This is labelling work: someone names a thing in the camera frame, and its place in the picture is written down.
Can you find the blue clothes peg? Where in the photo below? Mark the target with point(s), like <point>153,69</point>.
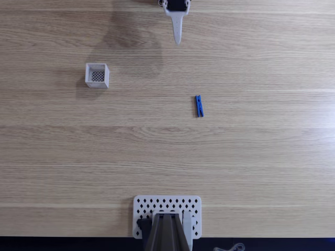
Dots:
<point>199,105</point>

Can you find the small white lattice crate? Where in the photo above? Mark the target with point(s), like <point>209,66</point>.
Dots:
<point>97,75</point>

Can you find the white perforated base plate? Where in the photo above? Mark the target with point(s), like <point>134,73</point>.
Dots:
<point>146,204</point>

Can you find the white upright bracket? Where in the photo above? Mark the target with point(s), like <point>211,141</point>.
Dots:
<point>187,222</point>

